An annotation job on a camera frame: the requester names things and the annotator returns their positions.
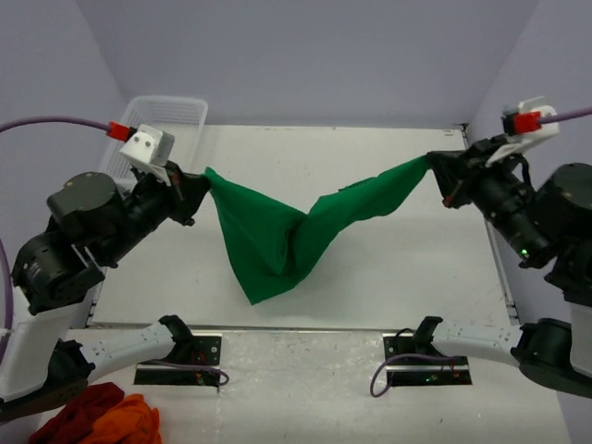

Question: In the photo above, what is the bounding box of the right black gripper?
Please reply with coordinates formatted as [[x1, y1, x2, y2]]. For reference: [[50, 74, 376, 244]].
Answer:
[[423, 129, 546, 260]]

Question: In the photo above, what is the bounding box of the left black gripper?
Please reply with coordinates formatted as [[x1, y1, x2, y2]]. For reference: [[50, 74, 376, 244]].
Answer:
[[101, 157, 216, 263]]

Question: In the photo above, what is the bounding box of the green t shirt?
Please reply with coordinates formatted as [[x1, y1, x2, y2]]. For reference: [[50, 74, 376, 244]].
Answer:
[[204, 156, 430, 304]]

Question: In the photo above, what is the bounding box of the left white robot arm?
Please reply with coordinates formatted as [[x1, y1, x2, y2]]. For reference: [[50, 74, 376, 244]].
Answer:
[[1, 162, 210, 421]]

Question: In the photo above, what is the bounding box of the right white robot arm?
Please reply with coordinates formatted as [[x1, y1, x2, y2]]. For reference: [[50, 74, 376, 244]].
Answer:
[[413, 136, 591, 398]]

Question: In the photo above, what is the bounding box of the white plastic basket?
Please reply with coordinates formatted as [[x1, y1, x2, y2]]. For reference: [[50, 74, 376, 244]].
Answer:
[[98, 95, 210, 189]]

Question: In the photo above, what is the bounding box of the orange t shirt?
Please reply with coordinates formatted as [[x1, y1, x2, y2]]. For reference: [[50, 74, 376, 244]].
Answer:
[[81, 394, 163, 443]]

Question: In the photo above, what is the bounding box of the dark red t shirt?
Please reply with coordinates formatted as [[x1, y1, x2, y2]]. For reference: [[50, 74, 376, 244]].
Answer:
[[29, 382, 124, 444]]

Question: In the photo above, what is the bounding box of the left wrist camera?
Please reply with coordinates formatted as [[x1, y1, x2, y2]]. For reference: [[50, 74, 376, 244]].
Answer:
[[106, 121, 175, 169]]

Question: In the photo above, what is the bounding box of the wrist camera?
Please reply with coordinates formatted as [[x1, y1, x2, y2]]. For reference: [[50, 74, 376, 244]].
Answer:
[[501, 96, 560, 154], [106, 121, 175, 169]]

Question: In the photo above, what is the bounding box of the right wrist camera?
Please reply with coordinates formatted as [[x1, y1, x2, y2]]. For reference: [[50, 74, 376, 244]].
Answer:
[[501, 96, 560, 154]]

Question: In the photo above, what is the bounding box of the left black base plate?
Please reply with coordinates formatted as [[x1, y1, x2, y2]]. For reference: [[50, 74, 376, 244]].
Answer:
[[133, 333, 228, 389]]

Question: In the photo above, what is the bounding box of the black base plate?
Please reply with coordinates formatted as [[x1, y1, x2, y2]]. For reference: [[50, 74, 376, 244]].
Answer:
[[383, 331, 473, 387], [133, 333, 228, 389]]

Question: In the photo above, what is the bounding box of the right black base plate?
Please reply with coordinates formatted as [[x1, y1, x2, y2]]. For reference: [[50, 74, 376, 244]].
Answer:
[[383, 331, 473, 387]]

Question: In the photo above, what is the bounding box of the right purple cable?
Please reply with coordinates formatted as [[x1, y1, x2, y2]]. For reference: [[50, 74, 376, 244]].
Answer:
[[368, 105, 592, 399]]

